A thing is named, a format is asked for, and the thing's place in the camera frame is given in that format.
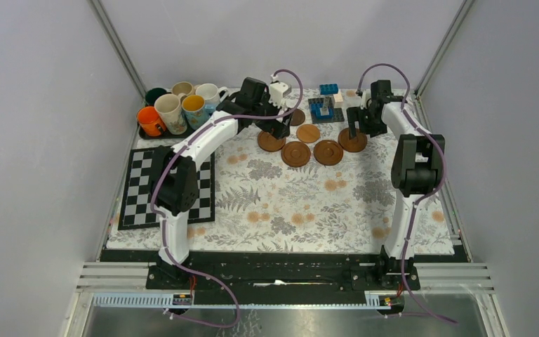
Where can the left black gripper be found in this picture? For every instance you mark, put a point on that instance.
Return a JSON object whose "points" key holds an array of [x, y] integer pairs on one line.
{"points": [[278, 129]]}

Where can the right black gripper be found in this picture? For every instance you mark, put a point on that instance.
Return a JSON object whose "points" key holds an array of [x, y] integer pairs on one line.
{"points": [[355, 114]]}

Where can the brown wooden coaster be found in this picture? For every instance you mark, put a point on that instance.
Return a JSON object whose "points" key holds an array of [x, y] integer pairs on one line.
{"points": [[267, 142], [328, 152], [295, 154], [355, 144]]}

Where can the dark wooden coaster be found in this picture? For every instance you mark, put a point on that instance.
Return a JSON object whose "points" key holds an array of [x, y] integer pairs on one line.
{"points": [[297, 117]]}

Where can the light wooden coaster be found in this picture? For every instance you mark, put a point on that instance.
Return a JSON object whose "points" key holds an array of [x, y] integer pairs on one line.
{"points": [[308, 133]]}

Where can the white mug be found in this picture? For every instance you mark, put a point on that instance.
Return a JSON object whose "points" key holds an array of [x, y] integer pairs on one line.
{"points": [[212, 94]]}

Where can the blue mug yellow inside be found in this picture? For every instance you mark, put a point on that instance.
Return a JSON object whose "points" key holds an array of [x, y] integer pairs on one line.
{"points": [[195, 111]]}

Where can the black serving tray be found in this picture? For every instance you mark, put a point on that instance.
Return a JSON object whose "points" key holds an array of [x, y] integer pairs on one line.
{"points": [[167, 134]]}

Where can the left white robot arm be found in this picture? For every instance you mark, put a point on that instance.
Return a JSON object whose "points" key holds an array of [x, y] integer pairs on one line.
{"points": [[174, 171]]}

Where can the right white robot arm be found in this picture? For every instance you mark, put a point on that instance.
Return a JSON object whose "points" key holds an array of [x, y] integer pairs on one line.
{"points": [[418, 169]]}

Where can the white lego brick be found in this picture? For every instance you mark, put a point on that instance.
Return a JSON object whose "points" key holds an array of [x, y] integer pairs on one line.
{"points": [[337, 98]]}

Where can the blue lego brick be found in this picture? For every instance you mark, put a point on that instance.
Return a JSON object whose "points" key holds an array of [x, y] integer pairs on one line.
{"points": [[328, 89]]}

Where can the floral table cloth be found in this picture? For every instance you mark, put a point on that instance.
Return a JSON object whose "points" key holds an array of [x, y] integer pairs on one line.
{"points": [[261, 204]]}

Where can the beige mug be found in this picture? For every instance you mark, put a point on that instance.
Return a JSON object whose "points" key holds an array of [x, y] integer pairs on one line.
{"points": [[183, 89]]}

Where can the tall cream floral mug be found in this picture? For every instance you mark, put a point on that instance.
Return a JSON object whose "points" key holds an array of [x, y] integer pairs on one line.
{"points": [[169, 109]]}

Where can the orange mug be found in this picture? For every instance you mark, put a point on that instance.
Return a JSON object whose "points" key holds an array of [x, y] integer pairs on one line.
{"points": [[150, 122]]}

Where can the dark green mug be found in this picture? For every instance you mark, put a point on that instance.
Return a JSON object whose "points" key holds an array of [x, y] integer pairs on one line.
{"points": [[153, 94]]}

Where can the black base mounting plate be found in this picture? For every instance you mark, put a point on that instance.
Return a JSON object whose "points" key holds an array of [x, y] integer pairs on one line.
{"points": [[267, 278]]}

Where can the black white chessboard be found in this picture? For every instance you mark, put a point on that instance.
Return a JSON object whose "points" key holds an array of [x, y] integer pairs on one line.
{"points": [[135, 212]]}

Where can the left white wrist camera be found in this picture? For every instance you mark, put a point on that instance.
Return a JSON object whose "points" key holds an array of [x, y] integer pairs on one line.
{"points": [[278, 91]]}

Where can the white slotted cable duct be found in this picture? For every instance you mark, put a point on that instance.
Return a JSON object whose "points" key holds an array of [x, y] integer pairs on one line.
{"points": [[173, 301]]}

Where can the aluminium frame rail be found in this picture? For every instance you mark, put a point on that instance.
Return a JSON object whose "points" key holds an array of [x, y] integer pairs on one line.
{"points": [[434, 278]]}

